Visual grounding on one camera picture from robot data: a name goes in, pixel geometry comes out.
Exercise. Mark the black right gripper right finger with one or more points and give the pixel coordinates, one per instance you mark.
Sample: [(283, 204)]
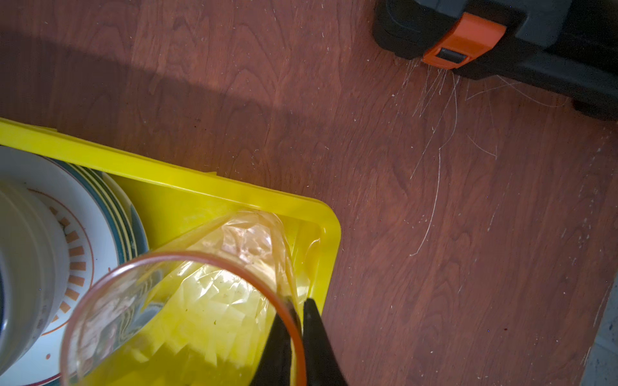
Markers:
[(321, 364)]

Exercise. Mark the clear pink plastic cup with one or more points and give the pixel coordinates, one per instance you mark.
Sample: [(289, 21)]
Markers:
[(196, 311)]

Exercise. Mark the black plastic tool case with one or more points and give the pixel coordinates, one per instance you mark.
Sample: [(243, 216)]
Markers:
[(567, 47)]

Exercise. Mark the white plate teal quatrefoil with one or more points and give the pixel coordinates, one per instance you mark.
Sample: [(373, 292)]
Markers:
[(111, 207)]

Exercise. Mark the yellow plastic bin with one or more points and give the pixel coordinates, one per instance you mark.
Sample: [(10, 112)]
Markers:
[(172, 201)]

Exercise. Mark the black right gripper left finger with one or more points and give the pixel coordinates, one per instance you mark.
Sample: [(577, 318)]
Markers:
[(275, 364)]

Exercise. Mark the pale green ceramic bowl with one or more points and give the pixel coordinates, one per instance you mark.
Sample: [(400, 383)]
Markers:
[(34, 270)]

